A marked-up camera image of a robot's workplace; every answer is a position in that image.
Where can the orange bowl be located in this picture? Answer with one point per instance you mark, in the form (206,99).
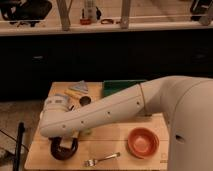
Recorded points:
(142,143)

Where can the green rectangular board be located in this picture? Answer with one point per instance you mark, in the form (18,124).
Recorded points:
(110,87)

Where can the silver fork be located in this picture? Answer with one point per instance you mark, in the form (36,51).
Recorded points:
(93,162)

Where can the yellow eraser block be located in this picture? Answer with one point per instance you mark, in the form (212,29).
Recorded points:
(72,94)

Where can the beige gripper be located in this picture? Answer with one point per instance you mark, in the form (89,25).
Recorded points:
(69,141)

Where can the black pole stand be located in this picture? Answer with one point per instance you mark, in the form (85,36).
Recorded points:
(16,161)

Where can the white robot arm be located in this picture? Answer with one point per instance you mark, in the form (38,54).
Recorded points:
(186,102)

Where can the black office chair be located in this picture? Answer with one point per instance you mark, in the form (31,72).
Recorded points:
(30,12)

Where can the grey triangular wedge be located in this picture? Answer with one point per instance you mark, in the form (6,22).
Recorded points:
(80,86)

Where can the dark purple bowl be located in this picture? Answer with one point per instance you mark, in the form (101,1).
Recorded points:
(62,153)

